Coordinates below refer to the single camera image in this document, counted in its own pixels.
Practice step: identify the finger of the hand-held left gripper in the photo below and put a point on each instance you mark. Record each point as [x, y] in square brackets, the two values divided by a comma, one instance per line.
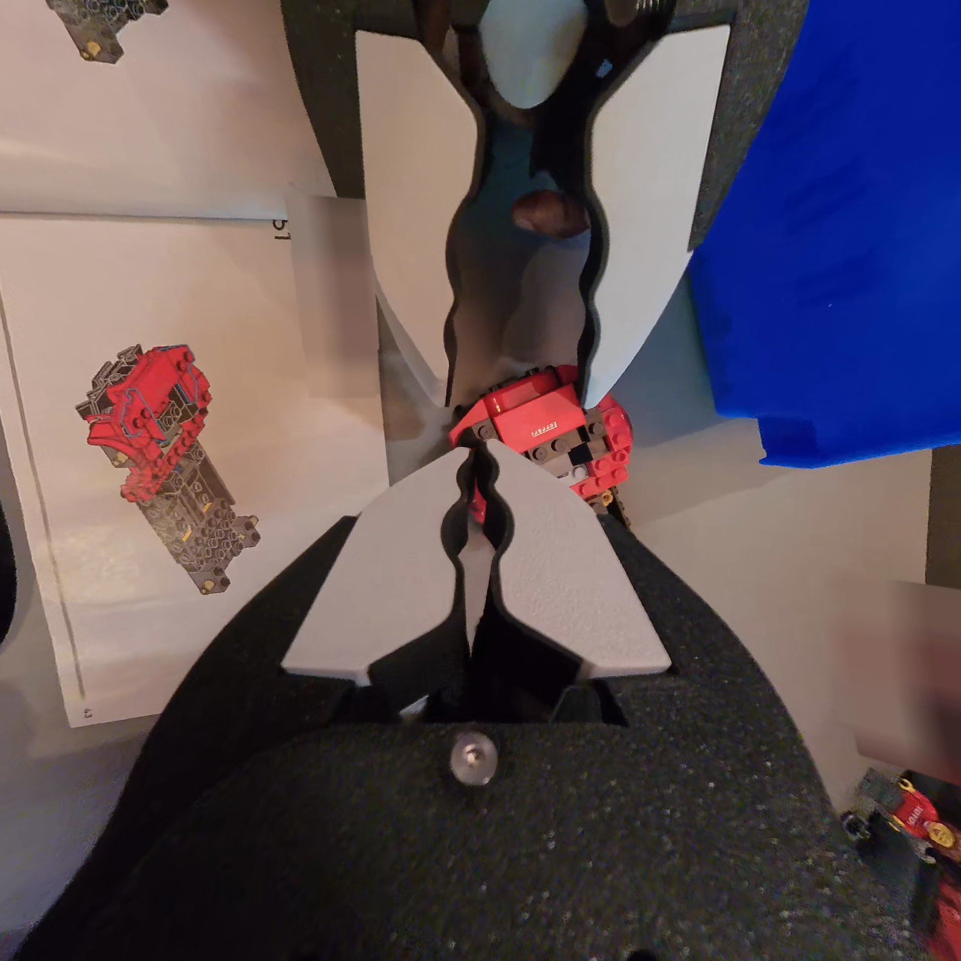
[653, 188]
[413, 188]

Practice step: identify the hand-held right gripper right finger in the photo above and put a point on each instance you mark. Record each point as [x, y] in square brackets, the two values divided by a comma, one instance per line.
[570, 585]

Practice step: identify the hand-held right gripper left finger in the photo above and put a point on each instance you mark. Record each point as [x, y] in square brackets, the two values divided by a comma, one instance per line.
[390, 585]

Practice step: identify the red and black lego car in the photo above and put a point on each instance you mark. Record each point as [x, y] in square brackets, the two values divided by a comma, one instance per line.
[525, 428]

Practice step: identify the blue plastic bin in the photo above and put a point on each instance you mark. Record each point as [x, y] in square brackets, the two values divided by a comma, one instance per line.
[826, 225]

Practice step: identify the lego instruction booklet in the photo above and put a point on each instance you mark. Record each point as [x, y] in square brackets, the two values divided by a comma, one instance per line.
[225, 300]

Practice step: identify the person's left hand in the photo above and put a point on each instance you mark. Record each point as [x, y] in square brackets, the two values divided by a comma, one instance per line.
[550, 212]

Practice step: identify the black rounded object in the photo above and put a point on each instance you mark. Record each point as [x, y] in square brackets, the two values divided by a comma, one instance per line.
[6, 570]

